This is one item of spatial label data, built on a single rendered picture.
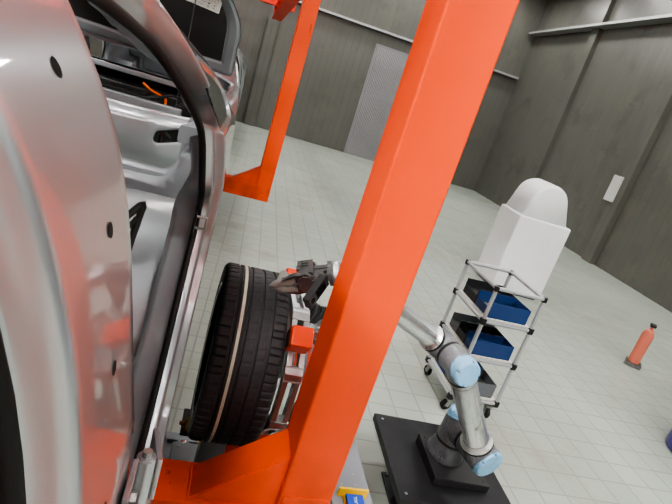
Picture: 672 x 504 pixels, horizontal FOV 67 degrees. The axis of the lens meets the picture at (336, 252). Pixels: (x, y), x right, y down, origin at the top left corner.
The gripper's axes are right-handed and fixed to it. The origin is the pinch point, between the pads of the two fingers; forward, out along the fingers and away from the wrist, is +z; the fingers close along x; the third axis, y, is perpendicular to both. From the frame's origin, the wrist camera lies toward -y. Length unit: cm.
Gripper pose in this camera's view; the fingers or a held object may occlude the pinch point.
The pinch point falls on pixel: (273, 287)
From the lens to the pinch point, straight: 168.3
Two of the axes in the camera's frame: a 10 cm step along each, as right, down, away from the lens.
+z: -9.9, 1.3, 1.0
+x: -1.6, -7.0, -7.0
